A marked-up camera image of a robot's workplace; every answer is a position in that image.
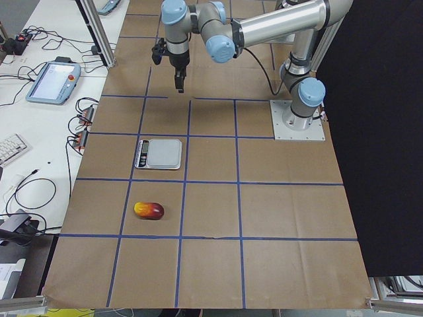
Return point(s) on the white keyboard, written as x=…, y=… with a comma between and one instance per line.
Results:
x=12, y=148

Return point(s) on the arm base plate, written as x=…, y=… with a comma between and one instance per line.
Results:
x=288, y=127

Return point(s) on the silver digital kitchen scale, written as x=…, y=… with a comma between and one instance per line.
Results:
x=160, y=154

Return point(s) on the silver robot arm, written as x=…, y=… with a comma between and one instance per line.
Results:
x=225, y=40

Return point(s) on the brown paper table cover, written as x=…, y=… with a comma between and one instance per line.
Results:
x=250, y=222

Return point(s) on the red yellow mango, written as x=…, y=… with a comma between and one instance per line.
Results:
x=149, y=210

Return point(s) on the blue teach pendant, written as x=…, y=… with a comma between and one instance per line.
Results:
x=55, y=83

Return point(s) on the orange usb hub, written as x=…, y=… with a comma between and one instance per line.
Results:
x=86, y=116
x=78, y=141

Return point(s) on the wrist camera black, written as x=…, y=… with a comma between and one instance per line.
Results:
x=158, y=51

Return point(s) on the aluminium frame post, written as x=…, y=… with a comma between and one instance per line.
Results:
x=92, y=21

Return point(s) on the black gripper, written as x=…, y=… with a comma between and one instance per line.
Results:
x=178, y=61

